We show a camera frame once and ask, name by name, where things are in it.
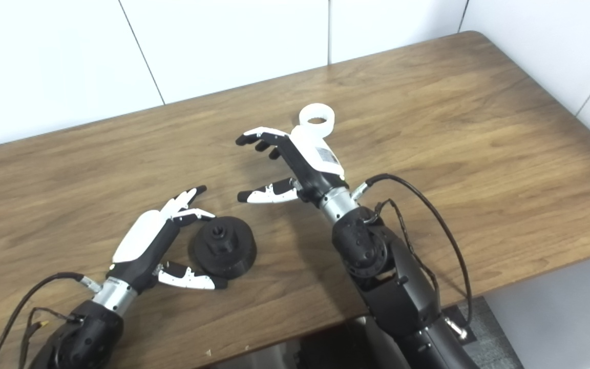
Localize thin arm wire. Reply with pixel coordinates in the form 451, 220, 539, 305
364, 199, 441, 308
18, 306, 83, 369

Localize thin right arm wire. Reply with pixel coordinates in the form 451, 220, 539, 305
364, 199, 441, 308

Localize round black part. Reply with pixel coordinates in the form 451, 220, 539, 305
188, 216, 258, 280

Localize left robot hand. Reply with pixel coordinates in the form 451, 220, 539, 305
107, 186, 228, 295

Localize black robot torso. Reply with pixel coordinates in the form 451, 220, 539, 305
295, 328, 372, 369

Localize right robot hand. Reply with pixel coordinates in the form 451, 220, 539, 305
236, 127, 349, 206

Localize white toothed ring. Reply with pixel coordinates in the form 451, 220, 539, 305
299, 103, 336, 138

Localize thin left arm wire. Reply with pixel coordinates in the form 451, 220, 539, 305
18, 306, 83, 369

